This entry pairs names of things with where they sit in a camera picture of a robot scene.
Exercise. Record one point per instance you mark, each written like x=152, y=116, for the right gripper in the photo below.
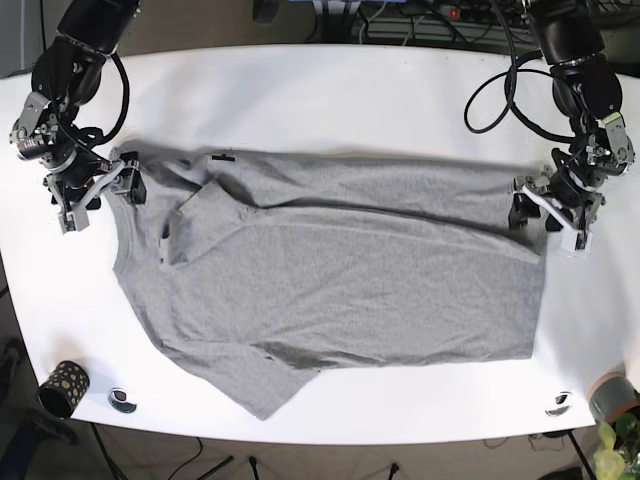
x=78, y=190

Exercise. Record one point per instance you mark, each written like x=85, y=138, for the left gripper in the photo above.
x=568, y=206

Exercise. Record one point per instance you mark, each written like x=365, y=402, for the light grey T-shirt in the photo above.
x=260, y=272

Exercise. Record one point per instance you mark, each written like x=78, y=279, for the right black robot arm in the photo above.
x=65, y=77

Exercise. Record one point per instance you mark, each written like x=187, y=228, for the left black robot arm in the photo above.
x=587, y=91

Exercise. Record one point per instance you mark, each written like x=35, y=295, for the grey tape roll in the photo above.
x=612, y=396

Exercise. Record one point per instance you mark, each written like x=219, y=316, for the black gold-dotted cup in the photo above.
x=63, y=390

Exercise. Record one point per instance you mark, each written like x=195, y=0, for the green potted plant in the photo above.
x=617, y=456

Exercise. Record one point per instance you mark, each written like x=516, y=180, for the right table cable grommet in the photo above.
x=559, y=404

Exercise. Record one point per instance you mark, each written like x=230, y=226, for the table cable grommet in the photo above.
x=119, y=400
x=559, y=404

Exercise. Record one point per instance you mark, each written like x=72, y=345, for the left table cable grommet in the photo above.
x=119, y=400

